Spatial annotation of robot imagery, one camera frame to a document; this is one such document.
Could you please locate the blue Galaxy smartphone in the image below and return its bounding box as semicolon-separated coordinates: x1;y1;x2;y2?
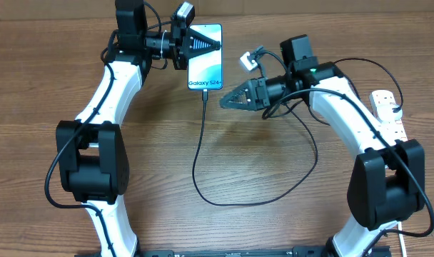
188;24;223;91

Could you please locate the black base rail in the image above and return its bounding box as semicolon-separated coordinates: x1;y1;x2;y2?
135;246;325;257

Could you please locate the black USB charging cable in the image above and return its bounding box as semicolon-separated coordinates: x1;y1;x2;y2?
191;57;404;207

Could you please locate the white power strip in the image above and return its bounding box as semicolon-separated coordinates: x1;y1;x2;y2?
369;90;408;141

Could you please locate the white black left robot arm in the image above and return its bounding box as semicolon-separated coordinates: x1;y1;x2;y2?
44;1;222;256

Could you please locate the white power strip cord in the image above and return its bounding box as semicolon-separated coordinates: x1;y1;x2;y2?
396;221;408;257

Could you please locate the white charger adapter plug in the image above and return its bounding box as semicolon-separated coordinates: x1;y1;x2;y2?
375;104;403;124

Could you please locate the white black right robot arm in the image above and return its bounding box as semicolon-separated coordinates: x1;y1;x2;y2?
220;35;431;256

